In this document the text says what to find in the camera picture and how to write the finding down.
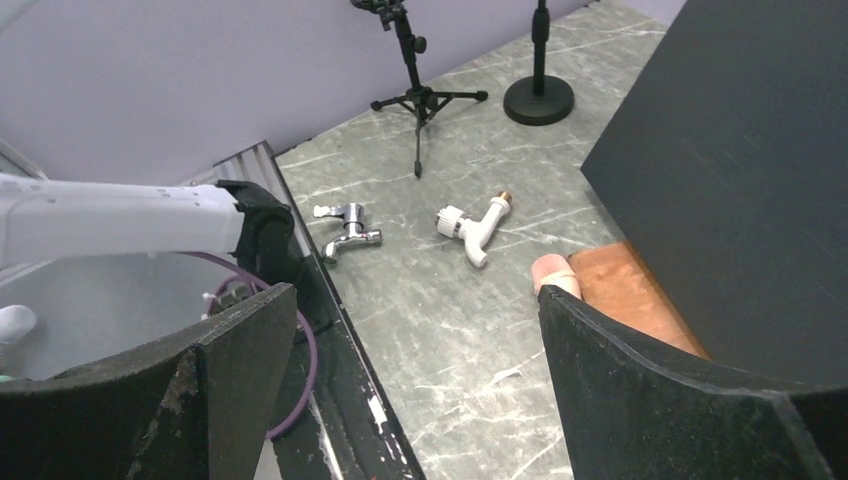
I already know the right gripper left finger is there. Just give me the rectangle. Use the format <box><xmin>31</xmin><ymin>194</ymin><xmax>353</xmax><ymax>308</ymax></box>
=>
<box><xmin>1</xmin><ymin>283</ymin><xmax>297</xmax><ymax>479</ymax></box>

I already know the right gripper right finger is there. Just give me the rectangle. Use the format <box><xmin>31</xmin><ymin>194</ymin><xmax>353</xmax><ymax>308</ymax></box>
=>
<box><xmin>537</xmin><ymin>286</ymin><xmax>847</xmax><ymax>479</ymax></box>

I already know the pink microphone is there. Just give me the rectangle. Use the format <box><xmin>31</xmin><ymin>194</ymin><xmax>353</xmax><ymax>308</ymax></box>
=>
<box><xmin>531</xmin><ymin>254</ymin><xmax>583</xmax><ymax>299</ymax></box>

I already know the black tripod shock-mount stand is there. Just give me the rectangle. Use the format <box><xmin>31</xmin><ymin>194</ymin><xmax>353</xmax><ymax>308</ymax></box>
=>
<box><xmin>351</xmin><ymin>0</ymin><xmax>489</xmax><ymax>179</ymax></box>

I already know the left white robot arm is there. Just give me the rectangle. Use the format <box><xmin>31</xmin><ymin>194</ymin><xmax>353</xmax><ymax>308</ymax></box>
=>
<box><xmin>1</xmin><ymin>174</ymin><xmax>298</xmax><ymax>285</ymax></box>

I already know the black round-base clip stand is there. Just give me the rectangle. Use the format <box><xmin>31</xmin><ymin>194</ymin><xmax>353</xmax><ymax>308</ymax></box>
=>
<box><xmin>503</xmin><ymin>0</ymin><xmax>575</xmax><ymax>126</ymax></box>

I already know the wooden board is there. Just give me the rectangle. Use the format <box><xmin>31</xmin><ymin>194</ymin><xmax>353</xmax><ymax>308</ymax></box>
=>
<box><xmin>568</xmin><ymin>242</ymin><xmax>708</xmax><ymax>358</ymax></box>

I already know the chrome metal faucet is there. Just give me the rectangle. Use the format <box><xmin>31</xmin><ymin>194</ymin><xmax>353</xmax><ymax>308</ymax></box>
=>
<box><xmin>313</xmin><ymin>203</ymin><xmax>383</xmax><ymax>263</ymax></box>

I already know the white plastic faucet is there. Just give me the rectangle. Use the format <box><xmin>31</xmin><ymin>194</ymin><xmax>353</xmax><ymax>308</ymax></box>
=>
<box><xmin>436</xmin><ymin>191</ymin><xmax>512</xmax><ymax>268</ymax></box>

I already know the dark grey upright panel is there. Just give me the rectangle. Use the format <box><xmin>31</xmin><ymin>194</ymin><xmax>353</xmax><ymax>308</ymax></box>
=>
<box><xmin>582</xmin><ymin>1</ymin><xmax>847</xmax><ymax>387</ymax></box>

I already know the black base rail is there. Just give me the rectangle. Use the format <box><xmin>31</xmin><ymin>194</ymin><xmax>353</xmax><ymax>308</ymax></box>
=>
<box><xmin>272</xmin><ymin>257</ymin><xmax>425</xmax><ymax>479</ymax></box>

